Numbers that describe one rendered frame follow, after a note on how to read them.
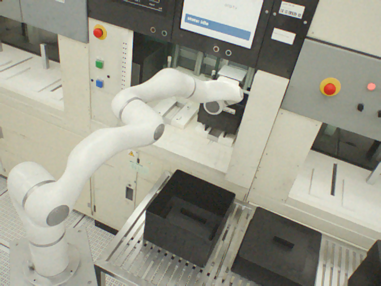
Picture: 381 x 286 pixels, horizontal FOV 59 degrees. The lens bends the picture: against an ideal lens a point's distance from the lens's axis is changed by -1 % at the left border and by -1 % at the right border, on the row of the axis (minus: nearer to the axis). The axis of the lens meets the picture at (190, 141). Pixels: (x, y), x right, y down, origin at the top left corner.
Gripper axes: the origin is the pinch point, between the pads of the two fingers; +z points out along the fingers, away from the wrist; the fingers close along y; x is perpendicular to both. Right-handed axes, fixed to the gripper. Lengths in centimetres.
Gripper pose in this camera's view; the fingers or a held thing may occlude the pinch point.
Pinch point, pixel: (231, 78)
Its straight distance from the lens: 169.9
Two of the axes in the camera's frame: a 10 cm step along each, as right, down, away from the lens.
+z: 3.5, -5.3, 7.7
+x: 1.5, -7.8, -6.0
